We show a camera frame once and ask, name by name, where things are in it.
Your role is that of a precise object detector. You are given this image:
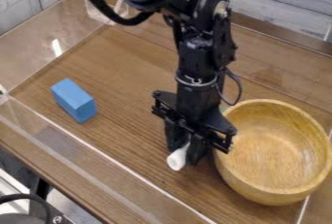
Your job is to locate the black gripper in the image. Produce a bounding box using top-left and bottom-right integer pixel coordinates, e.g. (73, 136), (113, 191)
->
(152, 78), (237, 165)

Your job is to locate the green and white marker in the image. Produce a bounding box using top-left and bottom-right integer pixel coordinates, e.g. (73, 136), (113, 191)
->
(167, 144), (189, 171)

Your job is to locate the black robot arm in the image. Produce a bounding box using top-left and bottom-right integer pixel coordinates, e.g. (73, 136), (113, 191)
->
(90, 0), (237, 165)

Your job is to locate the brown wooden bowl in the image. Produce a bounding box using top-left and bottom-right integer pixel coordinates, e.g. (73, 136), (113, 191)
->
(215, 99), (332, 206)

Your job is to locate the clear acrylic front barrier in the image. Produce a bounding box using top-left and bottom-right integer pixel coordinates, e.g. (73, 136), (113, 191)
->
(0, 95), (217, 224)

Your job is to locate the blue rectangular block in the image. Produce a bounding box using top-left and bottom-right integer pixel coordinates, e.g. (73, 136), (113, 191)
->
(51, 79), (98, 123)

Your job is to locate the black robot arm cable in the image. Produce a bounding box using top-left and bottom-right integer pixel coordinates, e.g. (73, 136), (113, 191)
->
(213, 67), (244, 107)

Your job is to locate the clear acrylic corner bracket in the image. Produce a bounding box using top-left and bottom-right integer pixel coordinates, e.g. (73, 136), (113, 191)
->
(90, 0), (128, 25)

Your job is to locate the black cable loop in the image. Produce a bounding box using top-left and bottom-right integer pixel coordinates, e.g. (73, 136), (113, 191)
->
(0, 192), (47, 224)

